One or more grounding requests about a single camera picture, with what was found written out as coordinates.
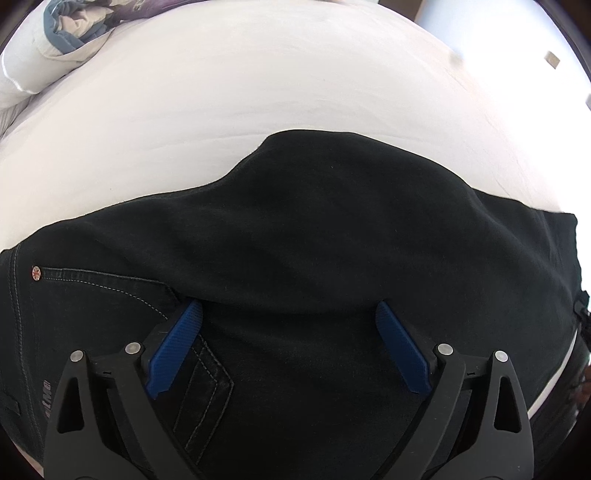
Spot black pants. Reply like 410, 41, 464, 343
0, 130, 587, 480

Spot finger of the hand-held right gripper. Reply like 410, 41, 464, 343
574, 290, 591, 325

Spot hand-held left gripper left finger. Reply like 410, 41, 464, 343
41, 301, 206, 480

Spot white bed sheet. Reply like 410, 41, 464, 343
0, 0, 591, 418

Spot white and blue duvet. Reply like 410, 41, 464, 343
0, 0, 123, 112

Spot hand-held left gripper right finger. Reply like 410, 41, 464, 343
373, 301, 536, 480

